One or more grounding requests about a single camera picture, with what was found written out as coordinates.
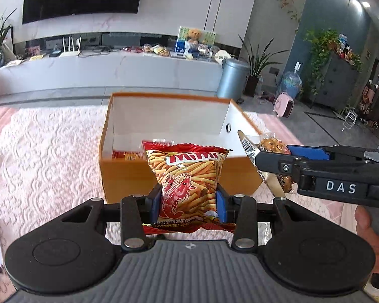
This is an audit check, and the blue water bottle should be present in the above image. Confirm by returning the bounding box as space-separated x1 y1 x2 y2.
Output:
281 61 303 98

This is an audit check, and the clear packet brown snack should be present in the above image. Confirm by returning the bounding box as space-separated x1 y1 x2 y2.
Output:
237 129 297 201

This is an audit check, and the row of small bottles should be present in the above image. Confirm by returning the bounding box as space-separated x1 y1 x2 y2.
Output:
337 33 364 70

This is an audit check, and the white TV cabinet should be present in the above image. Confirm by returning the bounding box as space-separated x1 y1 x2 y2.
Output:
0 50 223 98

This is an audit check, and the white step stool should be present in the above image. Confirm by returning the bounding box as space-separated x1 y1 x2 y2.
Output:
340 109 360 131

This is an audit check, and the grey trash can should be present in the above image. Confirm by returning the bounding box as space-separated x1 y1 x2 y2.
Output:
217 58 251 100

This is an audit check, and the white router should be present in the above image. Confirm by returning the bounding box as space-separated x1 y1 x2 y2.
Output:
59 36 83 58

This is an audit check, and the orchid plant glass vase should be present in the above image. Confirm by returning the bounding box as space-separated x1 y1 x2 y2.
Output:
0 8 18 68

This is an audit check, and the orange cardboard box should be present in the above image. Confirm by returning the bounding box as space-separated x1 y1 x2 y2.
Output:
99 92 263 204

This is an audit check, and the lace tablecloth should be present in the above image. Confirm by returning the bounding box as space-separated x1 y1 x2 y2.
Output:
0 106 351 259

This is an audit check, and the shrimp stick snack bag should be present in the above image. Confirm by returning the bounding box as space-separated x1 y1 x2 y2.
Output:
141 139 237 235

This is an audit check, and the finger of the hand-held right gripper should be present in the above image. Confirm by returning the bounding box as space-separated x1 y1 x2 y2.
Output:
255 151 304 178
286 144 366 162

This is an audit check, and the teddy bear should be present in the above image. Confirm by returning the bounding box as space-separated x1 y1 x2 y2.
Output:
186 28 203 43

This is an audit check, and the green climbing plant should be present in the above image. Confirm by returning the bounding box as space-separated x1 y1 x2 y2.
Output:
303 28 341 97

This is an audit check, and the pink heater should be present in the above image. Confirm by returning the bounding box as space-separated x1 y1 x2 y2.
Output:
274 92 296 118

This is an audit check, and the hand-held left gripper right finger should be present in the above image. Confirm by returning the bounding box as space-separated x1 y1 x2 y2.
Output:
216 185 329 250

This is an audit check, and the tall leafy potted plant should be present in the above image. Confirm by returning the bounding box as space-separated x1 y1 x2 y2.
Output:
238 35 289 97

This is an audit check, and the pile of packaged snacks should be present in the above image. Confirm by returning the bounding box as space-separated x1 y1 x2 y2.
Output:
144 43 170 57

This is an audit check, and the green picture board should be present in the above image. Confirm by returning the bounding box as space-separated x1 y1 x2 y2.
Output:
176 26 216 53

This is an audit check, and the grey drawer cabinet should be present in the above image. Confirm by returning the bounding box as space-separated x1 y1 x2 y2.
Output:
314 52 362 111

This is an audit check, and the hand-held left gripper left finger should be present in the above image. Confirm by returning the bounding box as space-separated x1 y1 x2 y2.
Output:
54 185 163 250

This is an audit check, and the pink checked cloth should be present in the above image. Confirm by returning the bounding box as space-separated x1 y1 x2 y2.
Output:
0 107 357 237

